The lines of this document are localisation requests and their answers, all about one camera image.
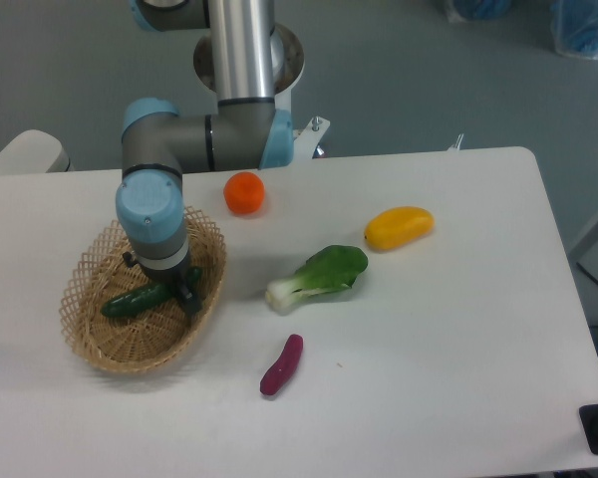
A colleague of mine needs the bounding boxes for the blue plastic bag middle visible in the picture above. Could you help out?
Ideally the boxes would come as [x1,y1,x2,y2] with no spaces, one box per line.
[448,0,513,21]

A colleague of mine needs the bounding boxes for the blue plastic bag right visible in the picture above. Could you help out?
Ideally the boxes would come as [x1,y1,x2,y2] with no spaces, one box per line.
[550,0,598,60]

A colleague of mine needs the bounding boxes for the white chair armrest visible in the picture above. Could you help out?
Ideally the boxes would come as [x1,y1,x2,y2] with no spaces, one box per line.
[0,129,75,176]

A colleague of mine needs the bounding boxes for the woven wicker basket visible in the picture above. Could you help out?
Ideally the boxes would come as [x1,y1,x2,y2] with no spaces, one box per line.
[59,206,226,373]

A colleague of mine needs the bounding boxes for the orange tangerine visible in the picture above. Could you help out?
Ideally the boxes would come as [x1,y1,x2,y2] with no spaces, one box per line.
[223,171,265,214]

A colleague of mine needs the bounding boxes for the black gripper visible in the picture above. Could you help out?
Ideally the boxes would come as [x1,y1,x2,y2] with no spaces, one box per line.
[122,251,201,319]

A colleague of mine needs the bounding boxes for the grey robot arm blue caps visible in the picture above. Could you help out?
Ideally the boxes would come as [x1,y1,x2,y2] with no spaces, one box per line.
[116,1,293,317]

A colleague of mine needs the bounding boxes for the green cucumber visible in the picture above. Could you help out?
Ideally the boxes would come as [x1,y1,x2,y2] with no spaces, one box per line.
[100,267,202,319]

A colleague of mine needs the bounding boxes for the blue plastic bag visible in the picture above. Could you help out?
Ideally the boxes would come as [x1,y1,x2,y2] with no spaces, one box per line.
[550,0,598,60]
[448,0,513,21]

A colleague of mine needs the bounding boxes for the purple sweet potato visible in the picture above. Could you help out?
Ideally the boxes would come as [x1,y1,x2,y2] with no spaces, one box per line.
[259,334,304,396]

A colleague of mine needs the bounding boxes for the green bok choy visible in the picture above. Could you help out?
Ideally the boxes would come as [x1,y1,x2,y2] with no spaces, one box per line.
[265,245,369,312]

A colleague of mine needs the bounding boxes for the yellow mango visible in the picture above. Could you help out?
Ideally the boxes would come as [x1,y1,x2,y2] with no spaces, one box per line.
[364,206,436,251]

